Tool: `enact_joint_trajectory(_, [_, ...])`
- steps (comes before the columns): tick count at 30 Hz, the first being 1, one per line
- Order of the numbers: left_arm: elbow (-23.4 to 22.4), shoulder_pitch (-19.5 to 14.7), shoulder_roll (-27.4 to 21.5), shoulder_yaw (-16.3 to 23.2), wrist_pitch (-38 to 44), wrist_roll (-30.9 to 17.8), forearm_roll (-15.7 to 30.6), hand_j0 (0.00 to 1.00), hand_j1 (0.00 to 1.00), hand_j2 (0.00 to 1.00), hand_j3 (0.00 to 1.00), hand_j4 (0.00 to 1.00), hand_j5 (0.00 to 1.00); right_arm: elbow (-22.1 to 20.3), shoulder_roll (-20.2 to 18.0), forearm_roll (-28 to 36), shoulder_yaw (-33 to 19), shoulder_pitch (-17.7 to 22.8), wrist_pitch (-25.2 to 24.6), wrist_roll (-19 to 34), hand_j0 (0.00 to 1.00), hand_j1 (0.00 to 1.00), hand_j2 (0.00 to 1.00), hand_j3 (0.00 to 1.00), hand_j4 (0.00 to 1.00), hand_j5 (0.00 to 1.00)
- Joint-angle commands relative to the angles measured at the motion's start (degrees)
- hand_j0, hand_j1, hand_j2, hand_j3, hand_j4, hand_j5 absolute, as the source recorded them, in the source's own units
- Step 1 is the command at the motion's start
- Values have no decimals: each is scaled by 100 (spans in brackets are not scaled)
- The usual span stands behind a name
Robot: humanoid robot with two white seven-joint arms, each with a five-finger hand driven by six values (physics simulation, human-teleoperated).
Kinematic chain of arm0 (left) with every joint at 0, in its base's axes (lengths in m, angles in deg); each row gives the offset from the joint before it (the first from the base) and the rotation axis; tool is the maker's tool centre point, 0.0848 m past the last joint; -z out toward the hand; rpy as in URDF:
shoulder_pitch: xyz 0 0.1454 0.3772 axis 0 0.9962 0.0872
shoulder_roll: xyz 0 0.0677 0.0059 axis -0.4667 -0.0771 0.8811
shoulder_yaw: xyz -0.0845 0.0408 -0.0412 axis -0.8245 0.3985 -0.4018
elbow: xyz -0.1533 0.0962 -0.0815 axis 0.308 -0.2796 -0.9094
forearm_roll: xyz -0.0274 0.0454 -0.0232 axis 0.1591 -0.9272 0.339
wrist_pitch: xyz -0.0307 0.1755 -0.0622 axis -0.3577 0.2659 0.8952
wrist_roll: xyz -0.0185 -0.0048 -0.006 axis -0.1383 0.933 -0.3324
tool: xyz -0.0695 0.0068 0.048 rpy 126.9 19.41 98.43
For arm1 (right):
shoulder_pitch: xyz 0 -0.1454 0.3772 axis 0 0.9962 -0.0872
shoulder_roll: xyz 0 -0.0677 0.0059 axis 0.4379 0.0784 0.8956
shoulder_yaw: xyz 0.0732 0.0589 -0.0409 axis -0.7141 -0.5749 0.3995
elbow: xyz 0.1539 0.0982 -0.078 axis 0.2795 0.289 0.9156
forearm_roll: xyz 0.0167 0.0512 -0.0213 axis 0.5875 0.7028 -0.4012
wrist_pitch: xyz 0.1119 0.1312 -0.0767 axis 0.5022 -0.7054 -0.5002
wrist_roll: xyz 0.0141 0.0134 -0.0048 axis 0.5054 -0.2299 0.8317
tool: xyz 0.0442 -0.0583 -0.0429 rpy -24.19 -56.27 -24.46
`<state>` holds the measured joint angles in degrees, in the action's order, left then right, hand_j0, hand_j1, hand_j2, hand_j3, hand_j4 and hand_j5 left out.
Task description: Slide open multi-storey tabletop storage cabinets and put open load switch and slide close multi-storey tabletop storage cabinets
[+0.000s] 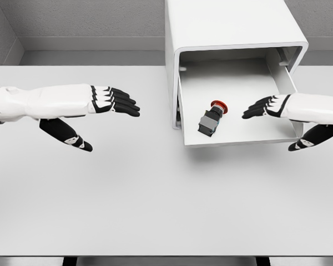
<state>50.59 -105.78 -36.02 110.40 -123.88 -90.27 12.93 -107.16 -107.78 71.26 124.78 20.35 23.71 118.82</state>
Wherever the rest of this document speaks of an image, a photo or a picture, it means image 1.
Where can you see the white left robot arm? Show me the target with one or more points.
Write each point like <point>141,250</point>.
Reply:
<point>11,104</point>

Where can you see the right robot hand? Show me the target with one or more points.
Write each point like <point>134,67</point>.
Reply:
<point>302,106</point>

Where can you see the white tabletop storage cabinet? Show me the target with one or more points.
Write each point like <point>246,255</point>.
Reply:
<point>224,25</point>

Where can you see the white cabinet drawer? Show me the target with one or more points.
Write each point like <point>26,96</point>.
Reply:
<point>238,88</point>

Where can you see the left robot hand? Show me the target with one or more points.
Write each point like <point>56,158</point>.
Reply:
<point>61,101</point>

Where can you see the red button load switch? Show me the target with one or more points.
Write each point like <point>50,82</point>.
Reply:
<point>209,122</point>

